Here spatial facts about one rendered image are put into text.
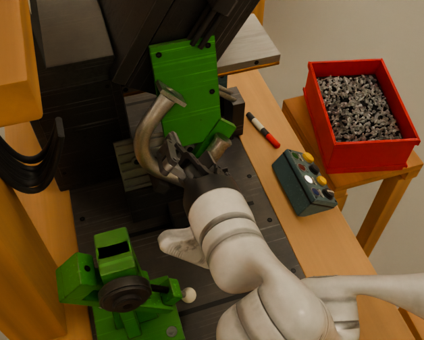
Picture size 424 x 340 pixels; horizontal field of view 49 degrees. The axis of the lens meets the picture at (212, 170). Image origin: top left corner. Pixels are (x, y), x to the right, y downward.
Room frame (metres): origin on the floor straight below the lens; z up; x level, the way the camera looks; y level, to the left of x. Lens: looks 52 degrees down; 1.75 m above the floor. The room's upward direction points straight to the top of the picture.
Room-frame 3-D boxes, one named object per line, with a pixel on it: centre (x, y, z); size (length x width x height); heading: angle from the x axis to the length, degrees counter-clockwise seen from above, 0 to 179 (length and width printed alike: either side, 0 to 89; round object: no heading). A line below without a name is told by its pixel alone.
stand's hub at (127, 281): (0.27, 0.12, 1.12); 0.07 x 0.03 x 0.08; 108
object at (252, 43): (0.82, 0.06, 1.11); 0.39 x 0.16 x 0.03; 108
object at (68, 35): (0.78, 0.30, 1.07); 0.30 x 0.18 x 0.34; 18
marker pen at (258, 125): (0.80, -0.13, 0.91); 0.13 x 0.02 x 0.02; 31
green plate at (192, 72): (0.67, 0.05, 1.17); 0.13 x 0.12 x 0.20; 18
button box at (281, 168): (0.63, -0.21, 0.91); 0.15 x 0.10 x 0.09; 18
